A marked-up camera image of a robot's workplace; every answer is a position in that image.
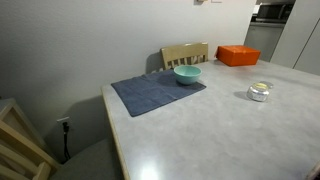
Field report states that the white wall power outlet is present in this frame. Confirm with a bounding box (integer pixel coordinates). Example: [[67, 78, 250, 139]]
[[55, 116, 72, 132]]

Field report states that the light wooden slat-back chair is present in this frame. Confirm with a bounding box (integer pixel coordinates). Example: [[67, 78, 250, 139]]
[[0, 97, 62, 180], [160, 41, 210, 71]]

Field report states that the dark blue cloth placemat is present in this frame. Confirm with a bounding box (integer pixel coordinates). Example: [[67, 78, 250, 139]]
[[110, 68, 207, 118]]

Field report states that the teal ceramic bowl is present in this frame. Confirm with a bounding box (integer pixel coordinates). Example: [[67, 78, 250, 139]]
[[173, 64, 203, 86]]

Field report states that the black microwave oven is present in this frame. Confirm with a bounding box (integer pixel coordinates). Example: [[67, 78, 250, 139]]
[[254, 2, 296, 24]]

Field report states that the orange cardboard box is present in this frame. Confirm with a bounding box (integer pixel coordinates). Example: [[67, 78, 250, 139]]
[[214, 44, 262, 67]]

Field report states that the black plug with cable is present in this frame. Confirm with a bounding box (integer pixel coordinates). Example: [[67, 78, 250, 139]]
[[61, 121, 72, 162]]

